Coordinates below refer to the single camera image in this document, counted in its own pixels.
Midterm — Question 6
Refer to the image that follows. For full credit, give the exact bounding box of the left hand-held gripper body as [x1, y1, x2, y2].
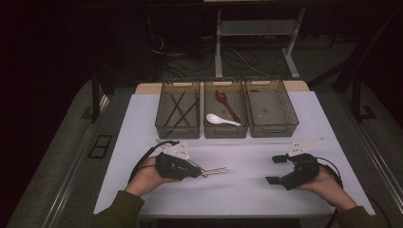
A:
[156, 139, 199, 181]

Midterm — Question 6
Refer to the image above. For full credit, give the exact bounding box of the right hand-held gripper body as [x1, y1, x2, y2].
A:
[279, 137, 327, 191]

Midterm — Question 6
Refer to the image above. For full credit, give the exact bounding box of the metal fork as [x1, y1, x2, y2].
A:
[202, 170, 228, 178]

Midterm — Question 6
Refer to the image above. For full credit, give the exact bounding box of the transparent grey plastic bin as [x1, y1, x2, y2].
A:
[154, 79, 202, 141]
[203, 79, 249, 140]
[243, 77, 299, 139]

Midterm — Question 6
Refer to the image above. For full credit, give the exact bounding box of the white ceramic spoon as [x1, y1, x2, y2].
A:
[205, 113, 242, 127]

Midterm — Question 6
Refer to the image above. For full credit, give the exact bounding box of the black chopstick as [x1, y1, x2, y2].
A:
[166, 90, 186, 124]
[170, 93, 192, 120]

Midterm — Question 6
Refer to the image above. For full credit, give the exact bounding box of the brown wooden spoon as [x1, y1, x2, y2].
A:
[215, 88, 241, 124]

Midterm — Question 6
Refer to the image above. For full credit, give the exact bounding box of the person's right hand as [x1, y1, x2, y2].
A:
[297, 165, 357, 212]

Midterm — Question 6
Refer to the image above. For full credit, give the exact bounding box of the person's left hand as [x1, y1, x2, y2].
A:
[124, 156, 175, 198]

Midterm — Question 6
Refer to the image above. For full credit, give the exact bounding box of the tan wooden board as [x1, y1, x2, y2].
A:
[135, 80, 311, 95]

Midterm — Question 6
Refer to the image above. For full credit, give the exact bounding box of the black metal stand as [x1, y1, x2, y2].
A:
[351, 74, 378, 124]

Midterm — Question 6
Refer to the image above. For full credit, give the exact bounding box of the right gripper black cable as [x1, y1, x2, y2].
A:
[317, 156, 345, 188]

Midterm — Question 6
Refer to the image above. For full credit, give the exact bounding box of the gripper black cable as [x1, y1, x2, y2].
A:
[317, 156, 345, 188]
[127, 140, 180, 184]

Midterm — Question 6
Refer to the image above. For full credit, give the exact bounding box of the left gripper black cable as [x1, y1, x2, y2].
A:
[127, 140, 180, 184]

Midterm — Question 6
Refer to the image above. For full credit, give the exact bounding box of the black rectangular floor frame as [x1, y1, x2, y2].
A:
[87, 134, 114, 160]

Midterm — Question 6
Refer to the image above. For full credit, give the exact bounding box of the tangle of floor cables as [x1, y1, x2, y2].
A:
[148, 31, 270, 79]

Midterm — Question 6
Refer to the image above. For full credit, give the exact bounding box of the white metal table frame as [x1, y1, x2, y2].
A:
[214, 8, 307, 80]

